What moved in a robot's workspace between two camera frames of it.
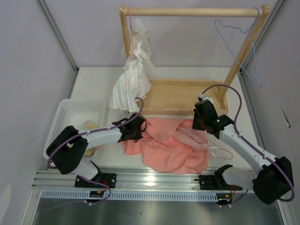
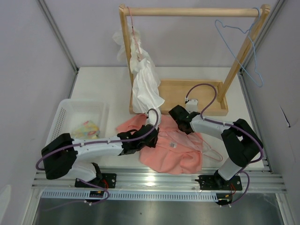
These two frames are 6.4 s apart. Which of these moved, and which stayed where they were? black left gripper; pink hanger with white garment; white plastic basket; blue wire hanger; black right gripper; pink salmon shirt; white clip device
Moved: black left gripper; white clip device; black right gripper
Stayed: blue wire hanger; pink hanger with white garment; pink salmon shirt; white plastic basket
